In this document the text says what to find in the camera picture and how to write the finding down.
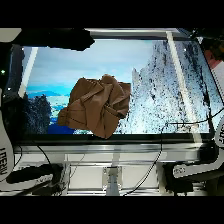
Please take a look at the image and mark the black cable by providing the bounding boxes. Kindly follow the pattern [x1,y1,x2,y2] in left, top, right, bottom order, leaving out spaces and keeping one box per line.
[31,139,55,168]
[121,108,224,196]

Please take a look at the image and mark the brown pants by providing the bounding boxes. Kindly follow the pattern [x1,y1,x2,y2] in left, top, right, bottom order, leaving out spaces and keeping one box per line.
[56,74,132,140]

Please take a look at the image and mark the black garment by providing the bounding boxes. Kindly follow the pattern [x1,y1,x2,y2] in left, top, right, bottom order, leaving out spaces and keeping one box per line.
[12,28,96,52]

